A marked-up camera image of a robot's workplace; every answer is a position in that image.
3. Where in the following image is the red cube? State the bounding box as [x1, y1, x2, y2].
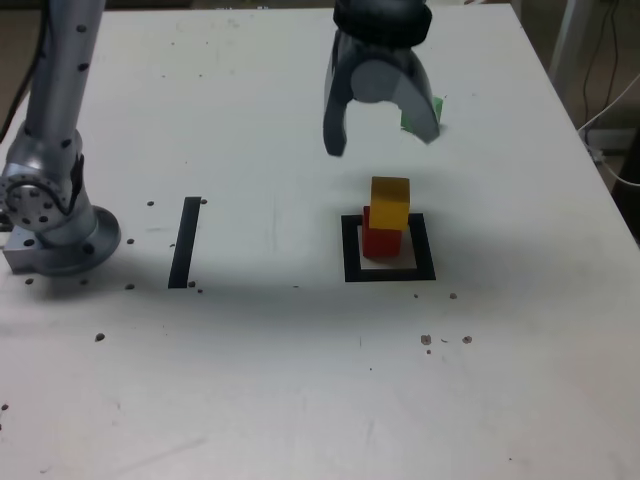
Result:
[361, 205, 404, 260]

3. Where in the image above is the green cube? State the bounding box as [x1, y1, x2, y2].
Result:
[399, 96, 445, 134]

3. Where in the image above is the black tape square outline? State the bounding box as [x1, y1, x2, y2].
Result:
[341, 213, 437, 284]

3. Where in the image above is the black tape strip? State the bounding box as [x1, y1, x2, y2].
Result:
[167, 196, 202, 290]

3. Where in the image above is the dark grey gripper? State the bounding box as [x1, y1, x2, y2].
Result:
[321, 29, 442, 158]

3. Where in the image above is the yellow cube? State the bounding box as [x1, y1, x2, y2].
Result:
[368, 176, 412, 232]

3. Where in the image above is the white cable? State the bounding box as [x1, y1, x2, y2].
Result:
[577, 72, 640, 187]

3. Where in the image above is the white frame leg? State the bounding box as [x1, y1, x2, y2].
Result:
[547, 0, 617, 89]

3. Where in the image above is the black hanging cable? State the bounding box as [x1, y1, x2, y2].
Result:
[581, 0, 621, 129]

